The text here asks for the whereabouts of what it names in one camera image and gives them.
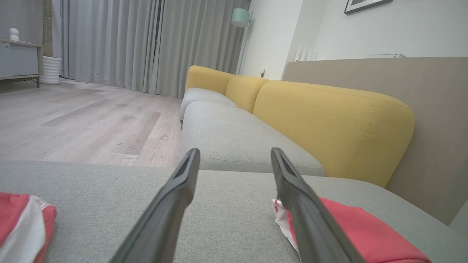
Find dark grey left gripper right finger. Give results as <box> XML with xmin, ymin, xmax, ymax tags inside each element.
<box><xmin>270</xmin><ymin>148</ymin><xmax>366</xmax><ymax>263</ymax></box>

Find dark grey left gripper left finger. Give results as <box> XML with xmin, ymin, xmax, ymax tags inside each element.
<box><xmin>110</xmin><ymin>148</ymin><xmax>201</xmax><ymax>263</ymax></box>

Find red and white basketball jersey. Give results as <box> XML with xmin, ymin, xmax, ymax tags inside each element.
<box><xmin>272</xmin><ymin>197</ymin><xmax>433</xmax><ymax>263</ymax></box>

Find grey sofa seat cushion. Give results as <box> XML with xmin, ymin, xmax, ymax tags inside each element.
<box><xmin>181</xmin><ymin>101</ymin><xmax>326</xmax><ymax>176</ymax></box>
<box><xmin>179</xmin><ymin>87</ymin><xmax>239</xmax><ymax>127</ymax></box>

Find red shorts with white stripe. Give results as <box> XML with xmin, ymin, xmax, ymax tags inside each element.
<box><xmin>0</xmin><ymin>192</ymin><xmax>58</xmax><ymax>263</ymax></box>

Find white router with antennas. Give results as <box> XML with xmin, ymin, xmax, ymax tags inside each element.
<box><xmin>294</xmin><ymin>44</ymin><xmax>319</xmax><ymax>62</ymax></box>

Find white ribbed floor pot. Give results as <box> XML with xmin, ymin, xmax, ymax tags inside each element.
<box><xmin>39</xmin><ymin>56</ymin><xmax>63</xmax><ymax>85</ymax></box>

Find grey pleated curtain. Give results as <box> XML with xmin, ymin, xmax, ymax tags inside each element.
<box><xmin>51</xmin><ymin>0</ymin><xmax>163</xmax><ymax>94</ymax></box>
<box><xmin>155</xmin><ymin>0</ymin><xmax>251</xmax><ymax>99</ymax></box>

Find grey wooden sideboard cabinet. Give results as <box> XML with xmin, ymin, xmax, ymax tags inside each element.
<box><xmin>0</xmin><ymin>38</ymin><xmax>43</xmax><ymax>89</ymax></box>

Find mint green floor lamp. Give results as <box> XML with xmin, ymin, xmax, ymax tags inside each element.
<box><xmin>231</xmin><ymin>8</ymin><xmax>254</xmax><ymax>76</ymax></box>

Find black framed wall picture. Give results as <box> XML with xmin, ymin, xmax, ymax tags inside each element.
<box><xmin>344</xmin><ymin>0</ymin><xmax>394</xmax><ymax>15</ymax></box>

